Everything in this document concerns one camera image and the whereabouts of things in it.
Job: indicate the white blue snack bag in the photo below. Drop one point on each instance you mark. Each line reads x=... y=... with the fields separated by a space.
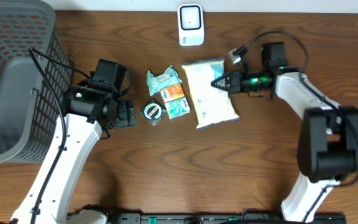
x=212 y=105

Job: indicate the grey plastic mesh basket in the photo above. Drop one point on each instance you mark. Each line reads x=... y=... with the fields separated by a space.
x=33 y=68

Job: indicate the teal wet wipes pack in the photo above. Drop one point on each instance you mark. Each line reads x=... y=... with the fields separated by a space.
x=168 y=78

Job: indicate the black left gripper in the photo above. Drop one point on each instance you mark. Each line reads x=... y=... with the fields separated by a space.
x=124 y=105

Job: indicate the green Zam-Buk ointment tin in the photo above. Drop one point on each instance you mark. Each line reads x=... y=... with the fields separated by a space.
x=153 y=112

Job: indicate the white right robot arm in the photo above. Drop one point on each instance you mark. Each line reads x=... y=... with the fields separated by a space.
x=327 y=153

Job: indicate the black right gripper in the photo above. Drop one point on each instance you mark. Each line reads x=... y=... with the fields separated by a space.
x=233 y=82

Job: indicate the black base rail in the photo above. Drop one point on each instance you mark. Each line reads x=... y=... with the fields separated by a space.
x=197 y=218

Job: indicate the teal Kleenex tissue pack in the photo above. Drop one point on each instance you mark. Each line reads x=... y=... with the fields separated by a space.
x=177 y=107

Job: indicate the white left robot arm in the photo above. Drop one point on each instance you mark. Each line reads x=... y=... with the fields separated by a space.
x=87 y=110

